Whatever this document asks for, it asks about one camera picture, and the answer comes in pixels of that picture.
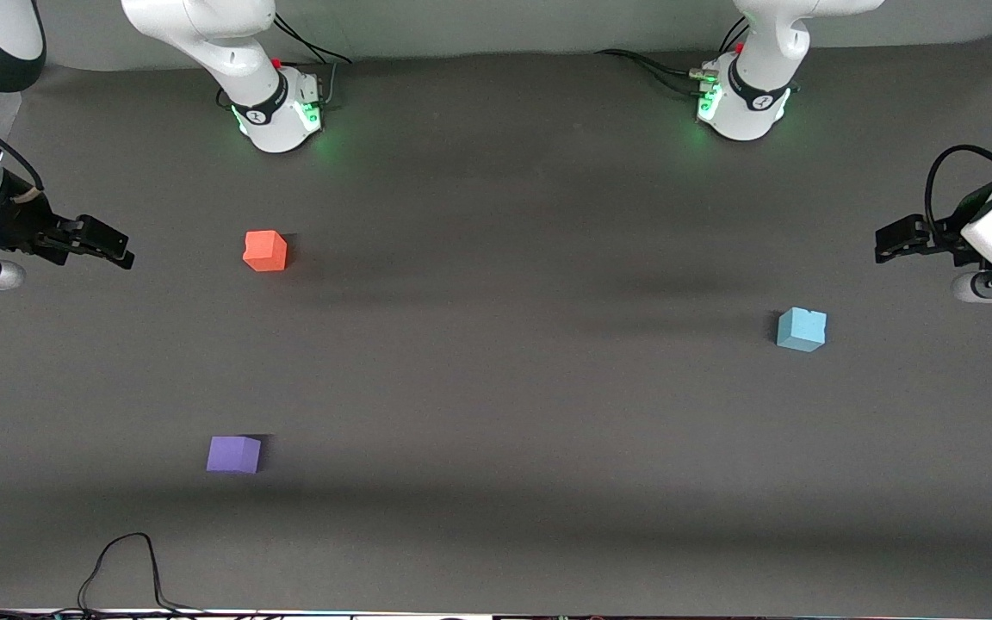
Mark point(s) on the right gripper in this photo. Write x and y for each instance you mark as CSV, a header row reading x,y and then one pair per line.
x,y
15,226

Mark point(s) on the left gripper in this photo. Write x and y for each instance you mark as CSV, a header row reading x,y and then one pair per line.
x,y
942,234

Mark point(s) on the light blue foam block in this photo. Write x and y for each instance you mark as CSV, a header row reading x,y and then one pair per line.
x,y
801,330

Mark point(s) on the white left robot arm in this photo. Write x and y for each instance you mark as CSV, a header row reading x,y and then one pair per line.
x,y
763,52

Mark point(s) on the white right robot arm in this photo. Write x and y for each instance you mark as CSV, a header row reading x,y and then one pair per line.
x,y
229,52

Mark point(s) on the orange foam block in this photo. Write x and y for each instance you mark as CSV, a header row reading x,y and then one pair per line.
x,y
264,251

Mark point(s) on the purple foam block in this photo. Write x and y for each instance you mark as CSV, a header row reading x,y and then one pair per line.
x,y
233,454

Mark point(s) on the dark grey table cloth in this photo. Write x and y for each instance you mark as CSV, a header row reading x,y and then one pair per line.
x,y
496,387

